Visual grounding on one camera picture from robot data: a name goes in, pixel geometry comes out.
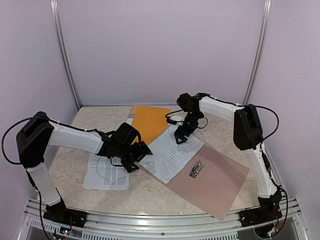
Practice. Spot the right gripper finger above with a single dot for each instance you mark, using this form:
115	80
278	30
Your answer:
183	138
177	137

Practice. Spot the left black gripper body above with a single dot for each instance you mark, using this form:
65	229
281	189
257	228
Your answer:
132	155

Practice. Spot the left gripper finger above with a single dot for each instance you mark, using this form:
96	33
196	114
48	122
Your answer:
145	150
131	167

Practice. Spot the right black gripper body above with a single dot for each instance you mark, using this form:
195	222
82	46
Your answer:
191	126

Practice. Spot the white printed paper sheets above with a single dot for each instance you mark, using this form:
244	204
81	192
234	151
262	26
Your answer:
169	158

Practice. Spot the orange file folder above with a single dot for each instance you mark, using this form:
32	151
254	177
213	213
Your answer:
150	121

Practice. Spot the remaining white paper stack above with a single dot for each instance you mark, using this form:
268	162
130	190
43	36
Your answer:
103	174

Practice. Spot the translucent grey plastic sheet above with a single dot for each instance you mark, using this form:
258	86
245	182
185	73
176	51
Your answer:
215	188

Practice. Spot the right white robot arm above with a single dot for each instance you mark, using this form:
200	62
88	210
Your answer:
247	137

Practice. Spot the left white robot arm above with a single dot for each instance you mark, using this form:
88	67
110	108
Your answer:
39	132

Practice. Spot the metal clip in grey folder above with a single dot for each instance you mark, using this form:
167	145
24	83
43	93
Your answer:
197	169

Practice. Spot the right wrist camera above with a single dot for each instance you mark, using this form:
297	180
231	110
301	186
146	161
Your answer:
174	119

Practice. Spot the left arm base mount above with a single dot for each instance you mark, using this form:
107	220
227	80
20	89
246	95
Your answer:
66	216

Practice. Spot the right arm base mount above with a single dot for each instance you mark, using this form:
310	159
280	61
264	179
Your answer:
251	217

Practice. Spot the front aluminium rail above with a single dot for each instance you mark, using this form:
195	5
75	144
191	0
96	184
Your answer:
113	226

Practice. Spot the right aluminium frame post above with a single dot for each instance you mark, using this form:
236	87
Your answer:
259	51

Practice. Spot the aluminium frame post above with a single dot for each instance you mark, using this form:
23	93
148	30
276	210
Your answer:
259	51
63	53

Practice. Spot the left aluminium frame post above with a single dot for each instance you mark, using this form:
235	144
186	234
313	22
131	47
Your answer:
63	53

